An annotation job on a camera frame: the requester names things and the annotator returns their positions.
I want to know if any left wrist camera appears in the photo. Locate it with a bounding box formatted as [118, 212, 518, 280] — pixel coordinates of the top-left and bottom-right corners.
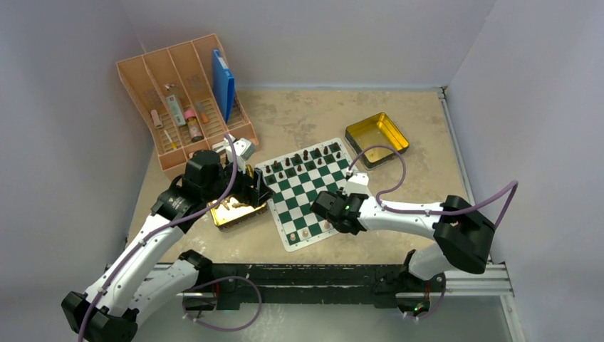
[224, 136, 256, 172]

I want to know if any gold tin with pieces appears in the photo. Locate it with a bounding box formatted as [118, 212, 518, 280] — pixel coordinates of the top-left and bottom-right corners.
[209, 165, 268, 231]

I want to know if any pink cap bottle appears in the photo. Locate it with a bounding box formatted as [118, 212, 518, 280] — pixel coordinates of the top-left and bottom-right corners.
[184, 109, 204, 143]

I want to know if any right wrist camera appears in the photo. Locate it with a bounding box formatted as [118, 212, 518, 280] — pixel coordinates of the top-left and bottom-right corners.
[343, 170, 372, 196]

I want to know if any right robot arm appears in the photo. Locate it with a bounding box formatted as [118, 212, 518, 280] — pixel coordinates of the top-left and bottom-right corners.
[311, 191, 496, 290]

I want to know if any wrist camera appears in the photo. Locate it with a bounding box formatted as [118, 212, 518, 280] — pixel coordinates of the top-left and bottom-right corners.
[224, 136, 256, 172]
[343, 170, 372, 196]

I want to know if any pink desk organizer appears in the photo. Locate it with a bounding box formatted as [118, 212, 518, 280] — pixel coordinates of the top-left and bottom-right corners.
[116, 33, 259, 180]

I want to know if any grey green box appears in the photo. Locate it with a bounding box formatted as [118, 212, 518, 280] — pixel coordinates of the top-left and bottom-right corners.
[166, 95, 187, 127]

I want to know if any empty gold tin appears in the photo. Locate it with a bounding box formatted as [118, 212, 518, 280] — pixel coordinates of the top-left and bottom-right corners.
[345, 113, 410, 170]

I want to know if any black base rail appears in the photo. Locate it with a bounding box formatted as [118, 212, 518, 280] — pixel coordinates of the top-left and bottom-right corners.
[101, 263, 513, 313]

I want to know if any pink eraser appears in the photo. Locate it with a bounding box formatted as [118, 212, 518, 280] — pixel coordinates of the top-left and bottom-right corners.
[150, 109, 163, 129]

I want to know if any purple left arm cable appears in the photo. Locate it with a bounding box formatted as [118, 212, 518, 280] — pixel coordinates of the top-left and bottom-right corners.
[78, 133, 264, 342]

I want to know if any green white chess board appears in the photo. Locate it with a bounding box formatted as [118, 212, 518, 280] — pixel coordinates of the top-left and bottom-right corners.
[254, 138, 353, 252]

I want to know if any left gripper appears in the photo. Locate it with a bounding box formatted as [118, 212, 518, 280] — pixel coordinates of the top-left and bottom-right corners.
[202, 156, 274, 207]

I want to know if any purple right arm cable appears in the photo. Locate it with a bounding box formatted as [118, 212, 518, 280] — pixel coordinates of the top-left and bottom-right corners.
[346, 143, 519, 322]

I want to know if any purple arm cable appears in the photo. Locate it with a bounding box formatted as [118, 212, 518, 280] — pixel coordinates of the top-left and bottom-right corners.
[78, 133, 264, 342]
[346, 143, 519, 322]

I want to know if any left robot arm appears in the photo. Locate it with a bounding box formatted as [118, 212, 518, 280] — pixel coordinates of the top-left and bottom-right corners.
[61, 150, 274, 341]

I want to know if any blue folder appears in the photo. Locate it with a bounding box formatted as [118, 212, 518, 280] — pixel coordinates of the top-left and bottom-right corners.
[212, 49, 235, 123]

